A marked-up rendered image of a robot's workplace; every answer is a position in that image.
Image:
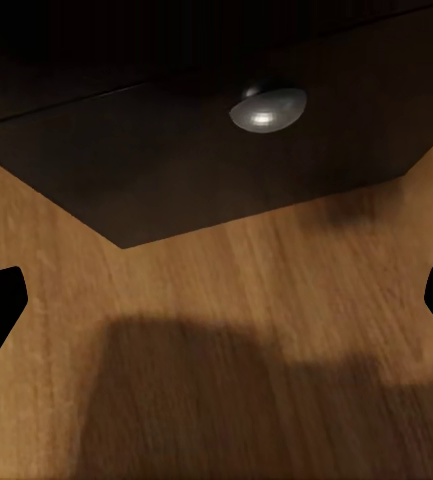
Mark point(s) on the cabinet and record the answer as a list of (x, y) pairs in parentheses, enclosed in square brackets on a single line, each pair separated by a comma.
[(147, 119)]

